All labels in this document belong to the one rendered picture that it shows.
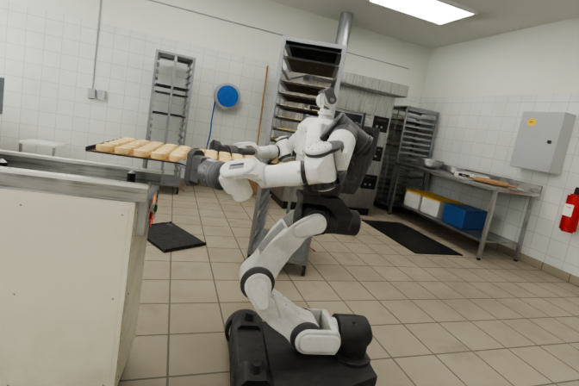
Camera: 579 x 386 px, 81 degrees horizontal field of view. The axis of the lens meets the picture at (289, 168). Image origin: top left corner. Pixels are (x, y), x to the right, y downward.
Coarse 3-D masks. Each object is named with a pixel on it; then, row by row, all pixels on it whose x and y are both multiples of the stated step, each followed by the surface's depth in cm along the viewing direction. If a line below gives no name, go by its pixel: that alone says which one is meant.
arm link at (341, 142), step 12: (336, 132) 110; (348, 132) 111; (312, 144) 99; (324, 144) 97; (336, 144) 98; (348, 144) 104; (312, 156) 94; (336, 156) 99; (348, 156) 99; (336, 168) 101
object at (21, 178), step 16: (0, 176) 108; (16, 176) 109; (32, 176) 110; (48, 176) 111; (64, 176) 112; (80, 176) 115; (64, 192) 113; (80, 192) 114; (96, 192) 115; (112, 192) 116; (128, 192) 117; (144, 192) 118
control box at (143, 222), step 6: (156, 186) 144; (150, 192) 132; (156, 192) 139; (150, 198) 126; (156, 198) 141; (138, 204) 122; (144, 204) 122; (156, 204) 143; (138, 210) 122; (144, 210) 123; (150, 210) 130; (138, 216) 122; (144, 216) 123; (138, 222) 123; (144, 222) 123; (150, 222) 133; (138, 228) 123; (144, 228) 124; (138, 234) 123; (144, 234) 124
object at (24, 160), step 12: (0, 156) 133; (12, 156) 134; (24, 156) 134; (36, 156) 135; (48, 156) 137; (24, 168) 135; (36, 168) 136; (48, 168) 137; (60, 168) 138; (72, 168) 139; (84, 168) 139; (96, 168) 140; (108, 168) 141; (120, 168) 142; (132, 168) 143; (144, 168) 146; (144, 180) 145; (156, 180) 146
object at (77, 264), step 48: (0, 192) 108; (48, 192) 111; (0, 240) 110; (48, 240) 113; (96, 240) 116; (144, 240) 145; (0, 288) 112; (48, 288) 116; (96, 288) 119; (0, 336) 115; (48, 336) 118; (96, 336) 121; (0, 384) 117; (48, 384) 121; (96, 384) 124
